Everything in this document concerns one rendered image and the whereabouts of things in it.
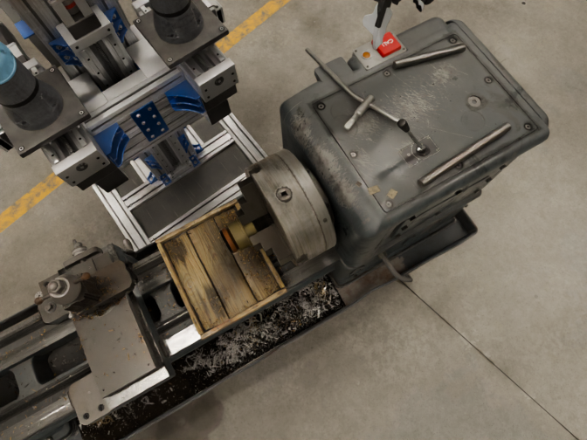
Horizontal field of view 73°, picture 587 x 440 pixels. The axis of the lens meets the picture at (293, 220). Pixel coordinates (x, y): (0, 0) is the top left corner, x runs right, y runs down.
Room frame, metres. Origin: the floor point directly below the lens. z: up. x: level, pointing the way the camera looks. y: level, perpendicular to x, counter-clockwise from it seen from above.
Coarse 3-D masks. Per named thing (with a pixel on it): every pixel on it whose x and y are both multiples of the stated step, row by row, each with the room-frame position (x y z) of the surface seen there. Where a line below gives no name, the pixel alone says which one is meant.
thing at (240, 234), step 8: (232, 224) 0.34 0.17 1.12; (240, 224) 0.33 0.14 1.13; (248, 224) 0.34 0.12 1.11; (224, 232) 0.32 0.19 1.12; (232, 232) 0.31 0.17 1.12; (240, 232) 0.31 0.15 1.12; (248, 232) 0.32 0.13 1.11; (256, 232) 0.32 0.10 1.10; (224, 240) 0.29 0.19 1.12; (232, 240) 0.29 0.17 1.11; (240, 240) 0.29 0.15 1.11; (248, 240) 0.29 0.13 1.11; (232, 248) 0.28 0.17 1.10; (240, 248) 0.28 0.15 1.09
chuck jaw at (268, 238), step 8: (264, 232) 0.31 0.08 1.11; (272, 232) 0.31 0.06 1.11; (256, 240) 0.29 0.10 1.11; (264, 240) 0.29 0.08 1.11; (272, 240) 0.29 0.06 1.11; (280, 240) 0.29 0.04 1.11; (256, 248) 0.27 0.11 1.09; (264, 248) 0.27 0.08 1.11; (272, 248) 0.26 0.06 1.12; (280, 248) 0.26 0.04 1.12; (288, 248) 0.26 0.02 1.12; (280, 256) 0.24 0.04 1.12; (288, 256) 0.24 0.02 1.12; (304, 256) 0.24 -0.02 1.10; (280, 264) 0.22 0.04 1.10
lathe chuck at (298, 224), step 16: (272, 160) 0.48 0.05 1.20; (256, 176) 0.43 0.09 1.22; (272, 176) 0.42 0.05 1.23; (288, 176) 0.42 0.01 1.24; (272, 192) 0.38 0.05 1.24; (272, 208) 0.34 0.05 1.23; (288, 208) 0.33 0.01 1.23; (304, 208) 0.33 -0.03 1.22; (272, 224) 0.36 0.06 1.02; (288, 224) 0.30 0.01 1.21; (304, 224) 0.30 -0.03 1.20; (288, 240) 0.26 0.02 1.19; (304, 240) 0.26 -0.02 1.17; (320, 240) 0.27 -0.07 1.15
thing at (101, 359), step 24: (72, 264) 0.29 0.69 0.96; (96, 264) 0.29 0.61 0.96; (120, 312) 0.14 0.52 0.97; (96, 336) 0.07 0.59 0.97; (120, 336) 0.07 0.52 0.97; (144, 336) 0.07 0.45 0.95; (96, 360) 0.01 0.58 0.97; (120, 360) 0.00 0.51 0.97; (144, 360) 0.00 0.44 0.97; (96, 384) -0.06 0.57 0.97; (120, 384) -0.06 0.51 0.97
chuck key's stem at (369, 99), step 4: (368, 96) 0.61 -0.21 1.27; (372, 96) 0.61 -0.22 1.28; (364, 100) 0.60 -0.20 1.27; (368, 100) 0.60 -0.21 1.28; (372, 100) 0.60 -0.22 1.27; (364, 104) 0.59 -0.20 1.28; (368, 104) 0.59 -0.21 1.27; (360, 108) 0.57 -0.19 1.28; (364, 108) 0.57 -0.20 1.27; (356, 112) 0.57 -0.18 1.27; (360, 112) 0.56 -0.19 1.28; (364, 112) 0.57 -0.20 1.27; (356, 116) 0.55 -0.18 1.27; (360, 116) 0.56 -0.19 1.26; (352, 120) 0.54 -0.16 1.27; (348, 124) 0.53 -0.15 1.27; (352, 124) 0.53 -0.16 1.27; (344, 128) 0.53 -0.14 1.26; (348, 128) 0.52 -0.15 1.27
